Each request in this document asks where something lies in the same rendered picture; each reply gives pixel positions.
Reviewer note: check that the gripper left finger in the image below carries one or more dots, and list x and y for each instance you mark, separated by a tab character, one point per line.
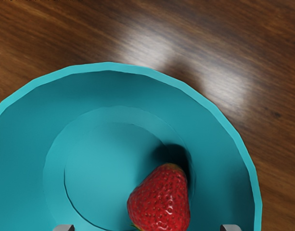
64	228

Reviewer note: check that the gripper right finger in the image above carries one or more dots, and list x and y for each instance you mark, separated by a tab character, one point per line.
230	228

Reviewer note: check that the red strawberry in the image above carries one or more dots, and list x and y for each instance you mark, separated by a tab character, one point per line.
161	199

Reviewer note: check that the teal bowl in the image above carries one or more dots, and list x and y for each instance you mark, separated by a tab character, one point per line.
94	154

